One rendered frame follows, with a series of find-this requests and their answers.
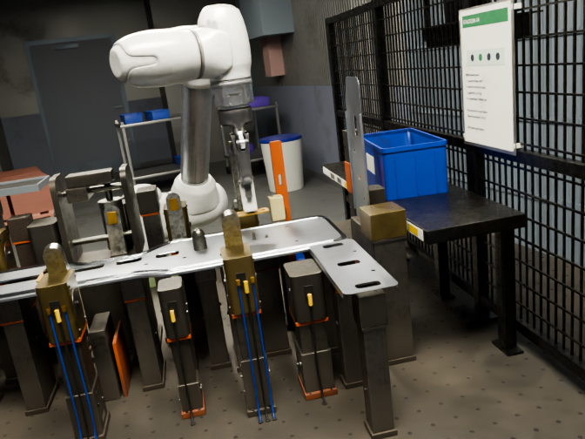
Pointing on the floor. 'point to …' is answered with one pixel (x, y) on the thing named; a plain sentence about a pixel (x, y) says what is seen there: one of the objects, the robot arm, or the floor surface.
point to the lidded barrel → (292, 151)
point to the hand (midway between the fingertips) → (248, 195)
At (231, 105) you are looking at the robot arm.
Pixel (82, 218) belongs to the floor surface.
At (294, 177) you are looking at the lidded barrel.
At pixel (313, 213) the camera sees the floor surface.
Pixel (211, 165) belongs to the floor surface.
